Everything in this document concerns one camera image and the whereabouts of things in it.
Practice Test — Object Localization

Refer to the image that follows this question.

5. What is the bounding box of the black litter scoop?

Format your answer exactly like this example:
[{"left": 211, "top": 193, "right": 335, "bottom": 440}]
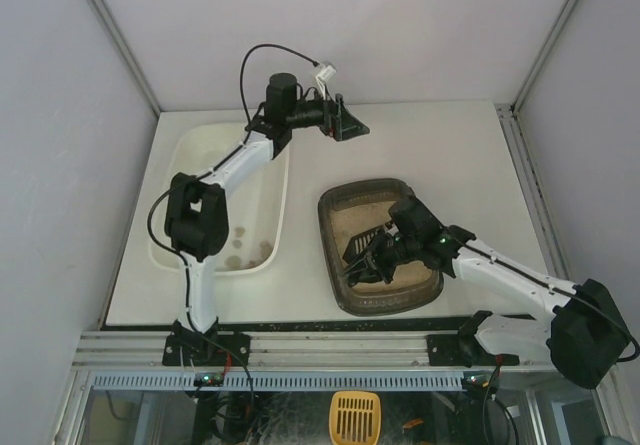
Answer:
[{"left": 344, "top": 226, "right": 385, "bottom": 252}]

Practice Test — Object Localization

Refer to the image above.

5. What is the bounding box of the dark brown litter box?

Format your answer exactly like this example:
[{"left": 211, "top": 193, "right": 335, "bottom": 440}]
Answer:
[{"left": 318, "top": 178, "right": 444, "bottom": 316}]

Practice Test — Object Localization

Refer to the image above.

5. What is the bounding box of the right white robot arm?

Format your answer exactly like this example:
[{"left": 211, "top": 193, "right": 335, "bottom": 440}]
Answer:
[{"left": 343, "top": 195, "right": 639, "bottom": 389}]

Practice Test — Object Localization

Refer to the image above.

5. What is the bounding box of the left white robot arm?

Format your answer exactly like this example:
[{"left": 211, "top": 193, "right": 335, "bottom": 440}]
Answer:
[{"left": 164, "top": 62, "right": 369, "bottom": 334}]

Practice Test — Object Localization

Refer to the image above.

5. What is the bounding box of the yellow litter scoop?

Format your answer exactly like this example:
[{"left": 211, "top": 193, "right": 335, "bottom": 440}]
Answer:
[{"left": 329, "top": 390, "right": 382, "bottom": 445}]

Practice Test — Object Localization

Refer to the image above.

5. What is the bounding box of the white plastic tray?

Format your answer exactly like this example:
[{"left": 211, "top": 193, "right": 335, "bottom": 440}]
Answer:
[{"left": 169, "top": 123, "right": 289, "bottom": 276}]

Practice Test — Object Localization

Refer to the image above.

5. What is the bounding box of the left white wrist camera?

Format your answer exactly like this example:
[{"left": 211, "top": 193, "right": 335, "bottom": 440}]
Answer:
[{"left": 313, "top": 62, "right": 336, "bottom": 100}]

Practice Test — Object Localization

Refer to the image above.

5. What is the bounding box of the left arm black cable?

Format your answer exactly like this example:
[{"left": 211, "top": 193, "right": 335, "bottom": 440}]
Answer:
[{"left": 238, "top": 43, "right": 319, "bottom": 126}]

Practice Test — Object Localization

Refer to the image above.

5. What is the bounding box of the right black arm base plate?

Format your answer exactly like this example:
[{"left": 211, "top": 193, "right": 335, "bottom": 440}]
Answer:
[{"left": 426, "top": 334, "right": 520, "bottom": 368}]

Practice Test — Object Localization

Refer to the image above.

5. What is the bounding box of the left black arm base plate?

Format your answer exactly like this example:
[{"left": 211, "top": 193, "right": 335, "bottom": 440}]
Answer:
[{"left": 162, "top": 330, "right": 251, "bottom": 367}]

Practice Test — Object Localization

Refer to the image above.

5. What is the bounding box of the aluminium front rail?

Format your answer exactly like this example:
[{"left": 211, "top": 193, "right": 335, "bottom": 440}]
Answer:
[{"left": 72, "top": 327, "right": 617, "bottom": 369}]

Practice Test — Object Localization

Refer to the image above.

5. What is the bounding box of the grey slotted cable duct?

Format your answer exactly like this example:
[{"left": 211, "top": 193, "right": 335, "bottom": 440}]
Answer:
[{"left": 93, "top": 370, "right": 464, "bottom": 392}]

